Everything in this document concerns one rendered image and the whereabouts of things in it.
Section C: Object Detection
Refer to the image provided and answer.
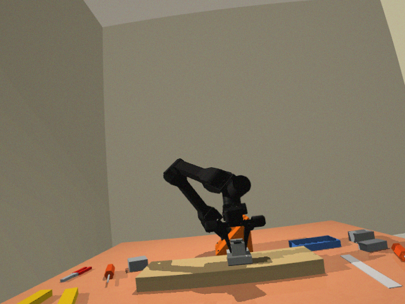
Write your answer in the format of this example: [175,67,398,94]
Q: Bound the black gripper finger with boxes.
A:
[218,229,232,253]
[244,226,254,251]

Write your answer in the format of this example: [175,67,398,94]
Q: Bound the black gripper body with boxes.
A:
[204,200,266,232]

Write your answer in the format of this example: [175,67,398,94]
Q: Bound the white flat strip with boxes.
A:
[340,255,402,288]

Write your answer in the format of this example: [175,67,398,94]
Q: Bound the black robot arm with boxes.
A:
[163,158,251,229]

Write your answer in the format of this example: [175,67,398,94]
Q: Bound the yellow flat bar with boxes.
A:
[58,288,78,304]
[17,289,53,304]

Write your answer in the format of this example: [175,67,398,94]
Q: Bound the blue rectangular tray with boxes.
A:
[289,235,341,251]

